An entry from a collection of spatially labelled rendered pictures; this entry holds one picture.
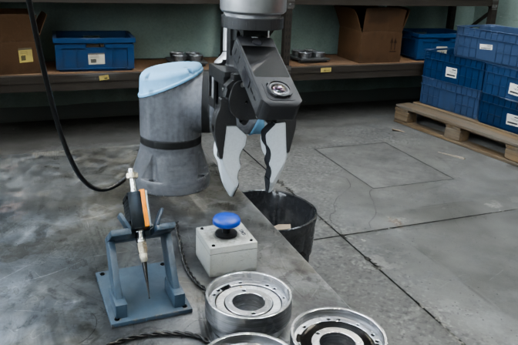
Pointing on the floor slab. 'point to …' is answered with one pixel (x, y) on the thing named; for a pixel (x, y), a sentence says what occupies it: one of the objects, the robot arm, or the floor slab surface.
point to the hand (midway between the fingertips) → (252, 185)
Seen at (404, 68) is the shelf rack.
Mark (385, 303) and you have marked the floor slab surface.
